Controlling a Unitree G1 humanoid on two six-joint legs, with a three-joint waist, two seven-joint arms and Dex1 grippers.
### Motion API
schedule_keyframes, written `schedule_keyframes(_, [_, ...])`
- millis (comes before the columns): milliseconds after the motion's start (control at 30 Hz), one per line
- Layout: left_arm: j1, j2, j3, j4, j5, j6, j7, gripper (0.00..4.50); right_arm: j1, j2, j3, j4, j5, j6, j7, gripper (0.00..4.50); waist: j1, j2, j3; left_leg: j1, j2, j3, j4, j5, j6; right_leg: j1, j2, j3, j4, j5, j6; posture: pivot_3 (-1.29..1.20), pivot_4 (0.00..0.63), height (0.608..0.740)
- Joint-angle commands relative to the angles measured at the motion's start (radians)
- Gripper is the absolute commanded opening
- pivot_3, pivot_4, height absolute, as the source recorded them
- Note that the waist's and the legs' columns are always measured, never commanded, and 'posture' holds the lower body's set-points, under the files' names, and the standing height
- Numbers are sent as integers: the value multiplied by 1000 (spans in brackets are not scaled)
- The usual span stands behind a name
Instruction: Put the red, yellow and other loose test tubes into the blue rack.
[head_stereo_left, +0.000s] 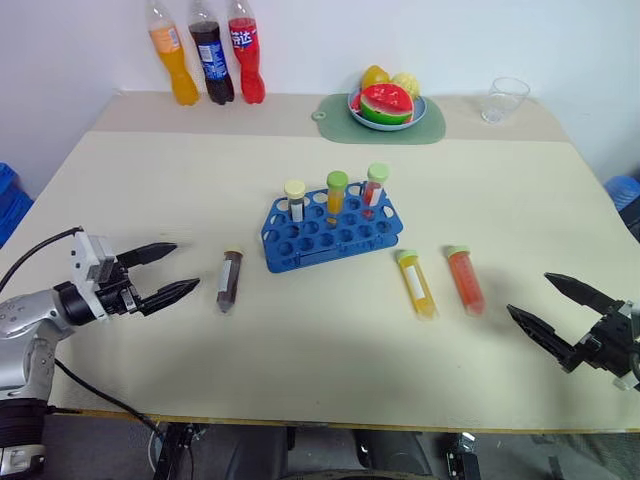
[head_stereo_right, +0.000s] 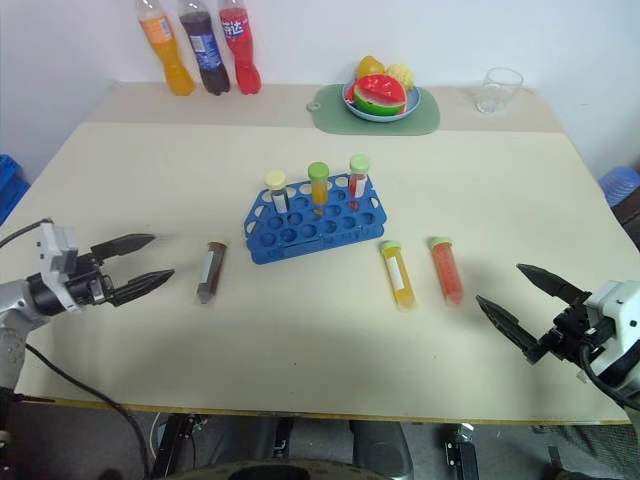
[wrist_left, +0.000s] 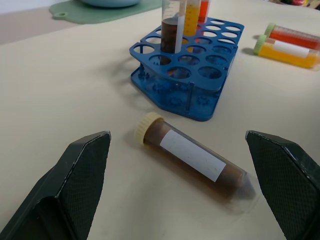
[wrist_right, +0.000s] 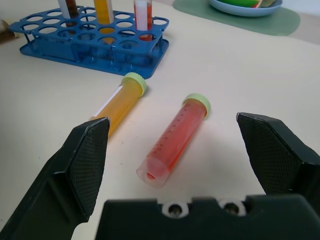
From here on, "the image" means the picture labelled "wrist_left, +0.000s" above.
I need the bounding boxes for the yellow tube with green cap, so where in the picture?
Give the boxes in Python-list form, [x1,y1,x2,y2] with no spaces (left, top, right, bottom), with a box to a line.
[253,34,320,69]

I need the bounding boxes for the brown tube with cream cap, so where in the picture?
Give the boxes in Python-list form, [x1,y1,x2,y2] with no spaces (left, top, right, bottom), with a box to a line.
[134,111,260,215]

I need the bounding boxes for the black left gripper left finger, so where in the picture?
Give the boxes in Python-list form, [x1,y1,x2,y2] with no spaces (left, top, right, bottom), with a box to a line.
[0,130,112,240]

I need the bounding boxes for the orange liquid tube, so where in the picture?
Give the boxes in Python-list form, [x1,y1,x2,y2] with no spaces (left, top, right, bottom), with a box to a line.
[197,0,210,24]

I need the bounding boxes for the green silicone mat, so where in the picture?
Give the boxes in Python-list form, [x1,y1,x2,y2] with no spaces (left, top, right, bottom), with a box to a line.
[48,0,163,25]

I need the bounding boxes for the light blue bowl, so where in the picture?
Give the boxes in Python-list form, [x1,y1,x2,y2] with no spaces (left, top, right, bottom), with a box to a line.
[80,0,140,8]

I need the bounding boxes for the brown liquid tube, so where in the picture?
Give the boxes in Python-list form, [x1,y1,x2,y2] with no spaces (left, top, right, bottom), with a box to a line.
[159,0,188,66]

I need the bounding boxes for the colourful objects at table edge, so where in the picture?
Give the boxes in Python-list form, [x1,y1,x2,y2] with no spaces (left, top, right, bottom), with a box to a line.
[281,0,320,10]

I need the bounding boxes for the blue plastic tube rack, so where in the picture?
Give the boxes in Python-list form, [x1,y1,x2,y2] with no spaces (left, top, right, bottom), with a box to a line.
[129,17,246,122]

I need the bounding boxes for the red tube with green cap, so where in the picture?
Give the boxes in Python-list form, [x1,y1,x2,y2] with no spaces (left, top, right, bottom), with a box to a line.
[263,22,320,51]

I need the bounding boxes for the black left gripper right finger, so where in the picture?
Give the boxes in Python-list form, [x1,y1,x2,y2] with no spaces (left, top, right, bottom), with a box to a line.
[245,129,320,240]

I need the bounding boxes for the yellow liquid tube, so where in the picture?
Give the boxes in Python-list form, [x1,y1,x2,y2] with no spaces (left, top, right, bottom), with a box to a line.
[183,0,203,37]

